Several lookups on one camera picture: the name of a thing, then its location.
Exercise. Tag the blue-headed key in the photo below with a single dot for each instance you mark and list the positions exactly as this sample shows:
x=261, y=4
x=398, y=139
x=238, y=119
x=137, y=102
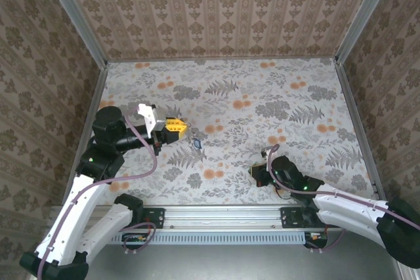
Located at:
x=197, y=144

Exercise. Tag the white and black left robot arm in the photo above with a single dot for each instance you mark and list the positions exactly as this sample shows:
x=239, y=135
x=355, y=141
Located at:
x=69, y=214

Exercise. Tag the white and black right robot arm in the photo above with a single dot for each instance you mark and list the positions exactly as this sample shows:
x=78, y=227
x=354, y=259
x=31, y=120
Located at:
x=348, y=214

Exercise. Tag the black controller board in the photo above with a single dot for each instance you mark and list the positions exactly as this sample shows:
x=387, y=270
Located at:
x=134, y=240
x=315, y=239

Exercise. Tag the floral printed tablecloth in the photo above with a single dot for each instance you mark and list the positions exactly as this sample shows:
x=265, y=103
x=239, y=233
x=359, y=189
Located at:
x=229, y=73

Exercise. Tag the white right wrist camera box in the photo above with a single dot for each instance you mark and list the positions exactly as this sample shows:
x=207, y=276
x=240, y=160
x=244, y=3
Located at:
x=263, y=154

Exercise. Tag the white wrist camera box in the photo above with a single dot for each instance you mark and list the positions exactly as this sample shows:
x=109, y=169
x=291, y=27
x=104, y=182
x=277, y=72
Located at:
x=147, y=117
x=263, y=154

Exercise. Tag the aluminium side rail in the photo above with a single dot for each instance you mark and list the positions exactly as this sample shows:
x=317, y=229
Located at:
x=352, y=109
x=92, y=103

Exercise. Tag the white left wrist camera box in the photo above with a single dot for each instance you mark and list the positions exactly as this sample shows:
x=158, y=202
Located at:
x=147, y=117

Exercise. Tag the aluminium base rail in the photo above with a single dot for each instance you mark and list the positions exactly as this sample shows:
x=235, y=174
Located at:
x=223, y=217

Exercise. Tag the aluminium frame post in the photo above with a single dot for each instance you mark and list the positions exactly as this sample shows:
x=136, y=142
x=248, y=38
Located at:
x=83, y=27
x=364, y=14

